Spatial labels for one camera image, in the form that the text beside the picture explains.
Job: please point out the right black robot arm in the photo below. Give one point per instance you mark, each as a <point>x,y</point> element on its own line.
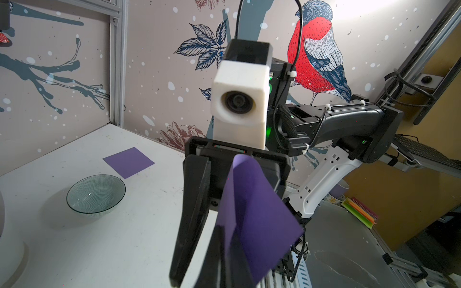
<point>323,145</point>

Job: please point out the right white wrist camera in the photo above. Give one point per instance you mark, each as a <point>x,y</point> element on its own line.
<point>240,93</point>

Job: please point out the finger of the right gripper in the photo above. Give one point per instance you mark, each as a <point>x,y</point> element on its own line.
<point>195,206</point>

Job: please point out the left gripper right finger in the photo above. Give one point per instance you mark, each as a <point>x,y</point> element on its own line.
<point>239,274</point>

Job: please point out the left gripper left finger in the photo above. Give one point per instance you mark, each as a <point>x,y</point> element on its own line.
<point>213,271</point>

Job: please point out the stack of coloured paper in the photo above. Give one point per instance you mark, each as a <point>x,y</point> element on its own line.
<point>360,211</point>

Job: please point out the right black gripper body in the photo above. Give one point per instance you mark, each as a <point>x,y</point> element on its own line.
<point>275,166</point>

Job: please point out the white utensil cup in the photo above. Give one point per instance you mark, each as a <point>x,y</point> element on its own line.
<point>14,250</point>

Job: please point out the light green glass bowl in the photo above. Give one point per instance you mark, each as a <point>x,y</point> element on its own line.
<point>96,196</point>

